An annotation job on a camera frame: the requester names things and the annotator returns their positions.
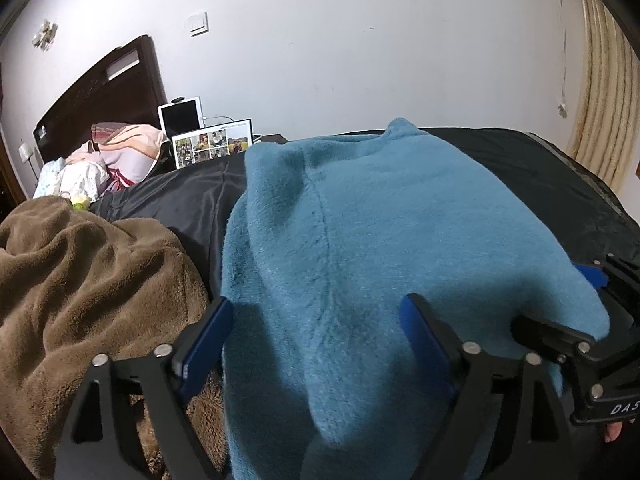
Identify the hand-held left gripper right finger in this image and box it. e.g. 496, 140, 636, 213
399, 292, 593, 480

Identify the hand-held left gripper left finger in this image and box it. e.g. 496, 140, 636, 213
52, 297, 235, 480

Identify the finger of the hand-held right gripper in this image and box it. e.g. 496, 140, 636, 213
575, 254, 640, 348
510, 312, 608, 366

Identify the teal knit sweater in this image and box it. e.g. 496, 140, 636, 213
220, 117, 611, 480

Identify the pile of pink white clothes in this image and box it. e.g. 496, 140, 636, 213
90, 122, 171, 188

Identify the brown fleece blanket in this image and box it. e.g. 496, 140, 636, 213
0, 195, 228, 480

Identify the black bed cover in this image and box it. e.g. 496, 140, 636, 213
92, 127, 640, 311

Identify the beige curtain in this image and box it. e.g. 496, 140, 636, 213
565, 0, 640, 196

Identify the white garment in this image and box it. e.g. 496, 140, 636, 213
57, 160, 111, 198

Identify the pale pink garment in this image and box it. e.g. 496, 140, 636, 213
66, 142, 103, 166

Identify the white tablet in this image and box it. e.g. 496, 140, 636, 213
157, 96, 203, 137

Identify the pale blue patterned quilt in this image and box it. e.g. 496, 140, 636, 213
34, 157, 67, 198

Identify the dark wooden doorway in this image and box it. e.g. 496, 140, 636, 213
0, 125, 26, 211

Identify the dark wooden headboard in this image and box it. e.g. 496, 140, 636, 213
32, 35, 168, 161

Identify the photo collage frame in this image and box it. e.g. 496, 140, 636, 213
171, 118, 252, 170

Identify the flower wall lamp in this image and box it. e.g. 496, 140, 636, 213
32, 19, 58, 50

